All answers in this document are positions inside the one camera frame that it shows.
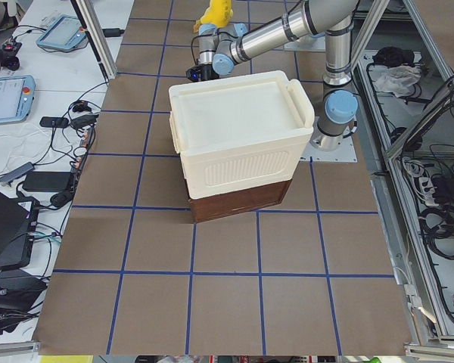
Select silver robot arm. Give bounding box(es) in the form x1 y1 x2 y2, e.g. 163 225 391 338
186 1 358 151

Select dark wooden drawer cabinet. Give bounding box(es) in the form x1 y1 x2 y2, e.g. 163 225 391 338
188 179 292 222

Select cream plastic storage box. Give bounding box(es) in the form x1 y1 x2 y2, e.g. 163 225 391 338
169 70 315 200

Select yellow plush toy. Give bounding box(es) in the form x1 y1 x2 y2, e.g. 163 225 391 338
193 0 234 33

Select black power adapter brick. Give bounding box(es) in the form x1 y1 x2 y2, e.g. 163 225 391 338
23 171 71 192

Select crumpled white cloth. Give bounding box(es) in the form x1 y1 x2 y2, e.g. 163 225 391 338
374 65 421 98

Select far teach pendant tablet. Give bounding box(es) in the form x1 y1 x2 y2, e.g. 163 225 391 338
36 15 86 52

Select teach pendant tablet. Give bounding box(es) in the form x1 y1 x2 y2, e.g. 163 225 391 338
0 75 36 125
36 15 86 52

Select black laptop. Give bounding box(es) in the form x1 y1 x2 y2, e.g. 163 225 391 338
0 192 39 271

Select near teach pendant tablet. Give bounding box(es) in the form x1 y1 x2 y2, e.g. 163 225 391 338
0 75 36 125

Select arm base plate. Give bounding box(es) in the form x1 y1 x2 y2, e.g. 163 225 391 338
300 116 358 163
284 33 325 52

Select aluminium frame post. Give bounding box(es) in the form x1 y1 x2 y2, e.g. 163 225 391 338
70 0 117 82

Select black cable coils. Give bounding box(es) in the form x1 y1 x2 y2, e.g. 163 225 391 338
418 207 454 262

